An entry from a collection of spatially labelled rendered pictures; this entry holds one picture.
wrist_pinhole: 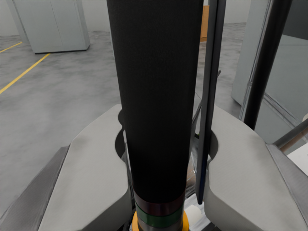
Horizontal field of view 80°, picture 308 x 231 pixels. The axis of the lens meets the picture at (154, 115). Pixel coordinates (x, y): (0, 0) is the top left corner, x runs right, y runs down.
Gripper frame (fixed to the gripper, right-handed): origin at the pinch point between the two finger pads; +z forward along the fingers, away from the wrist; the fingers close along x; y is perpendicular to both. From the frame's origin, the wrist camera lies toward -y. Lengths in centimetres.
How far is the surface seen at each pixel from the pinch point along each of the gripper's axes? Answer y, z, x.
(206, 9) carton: 43, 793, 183
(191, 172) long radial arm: 37.1, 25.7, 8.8
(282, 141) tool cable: 10.0, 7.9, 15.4
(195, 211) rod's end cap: 10.9, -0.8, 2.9
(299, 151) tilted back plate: 26.3, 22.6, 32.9
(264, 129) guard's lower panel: 71, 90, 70
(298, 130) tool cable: 10.2, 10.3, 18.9
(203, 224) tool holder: 11.2, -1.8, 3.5
